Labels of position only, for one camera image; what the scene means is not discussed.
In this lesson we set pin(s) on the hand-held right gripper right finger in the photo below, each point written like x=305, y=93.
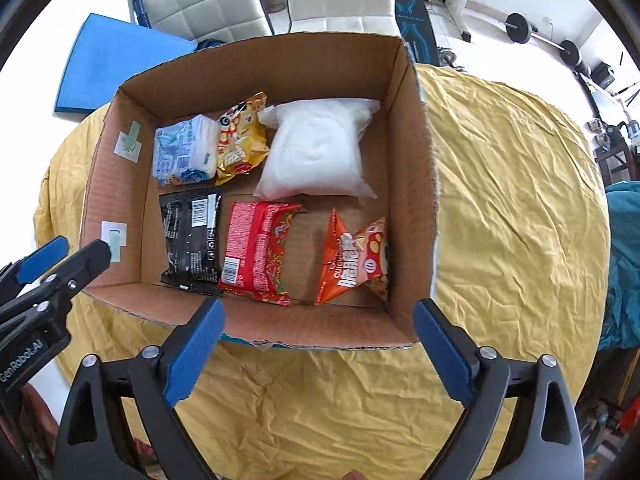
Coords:
x=440, y=350

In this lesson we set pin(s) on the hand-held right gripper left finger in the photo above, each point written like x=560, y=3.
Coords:
x=195, y=355

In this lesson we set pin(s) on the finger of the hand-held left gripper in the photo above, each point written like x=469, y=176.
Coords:
x=42, y=260
x=82, y=267

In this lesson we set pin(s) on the black snack packet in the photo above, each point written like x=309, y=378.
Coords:
x=192, y=240

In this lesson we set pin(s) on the orange snack packet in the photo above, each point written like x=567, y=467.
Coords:
x=355, y=265

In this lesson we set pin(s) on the red snack packet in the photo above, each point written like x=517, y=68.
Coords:
x=255, y=250

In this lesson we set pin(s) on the light blue tissue pack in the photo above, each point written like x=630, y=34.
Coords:
x=182, y=152

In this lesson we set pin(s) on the cardboard box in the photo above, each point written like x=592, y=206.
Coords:
x=310, y=240

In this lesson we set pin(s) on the yellow snack packet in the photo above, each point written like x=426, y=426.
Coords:
x=240, y=140

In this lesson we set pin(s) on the white soft pouch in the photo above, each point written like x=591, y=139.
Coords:
x=315, y=150

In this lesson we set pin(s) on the yellow tablecloth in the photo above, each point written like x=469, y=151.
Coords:
x=500, y=210

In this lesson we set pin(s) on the teal cloth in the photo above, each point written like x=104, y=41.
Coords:
x=622, y=260

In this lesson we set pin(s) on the blue foam mat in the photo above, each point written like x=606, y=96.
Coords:
x=115, y=65

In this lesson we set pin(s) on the dark blue knitted cloth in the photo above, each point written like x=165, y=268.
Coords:
x=210, y=43

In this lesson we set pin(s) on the metal dumbbell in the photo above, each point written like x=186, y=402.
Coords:
x=447, y=56

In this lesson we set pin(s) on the black speaker box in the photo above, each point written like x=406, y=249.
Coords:
x=602, y=75

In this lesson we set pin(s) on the short barbell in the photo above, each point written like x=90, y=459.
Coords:
x=542, y=37

